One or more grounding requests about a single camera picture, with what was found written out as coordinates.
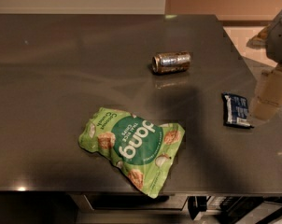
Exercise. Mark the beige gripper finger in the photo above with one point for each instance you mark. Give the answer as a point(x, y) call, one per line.
point(268, 94)

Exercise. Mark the drawer under table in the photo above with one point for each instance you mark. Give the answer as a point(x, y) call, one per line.
point(94, 202)

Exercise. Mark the brown silver drink can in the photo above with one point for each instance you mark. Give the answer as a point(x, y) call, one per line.
point(171, 62)

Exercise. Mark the green rice chip bag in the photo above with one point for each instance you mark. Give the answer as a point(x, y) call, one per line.
point(143, 151)

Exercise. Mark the dark equipment under table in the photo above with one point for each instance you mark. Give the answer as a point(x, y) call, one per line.
point(236, 209)

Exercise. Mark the blue rxbar blueberry bar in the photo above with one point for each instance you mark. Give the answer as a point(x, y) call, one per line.
point(235, 110)

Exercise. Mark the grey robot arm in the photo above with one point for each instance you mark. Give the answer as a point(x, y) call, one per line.
point(273, 42)

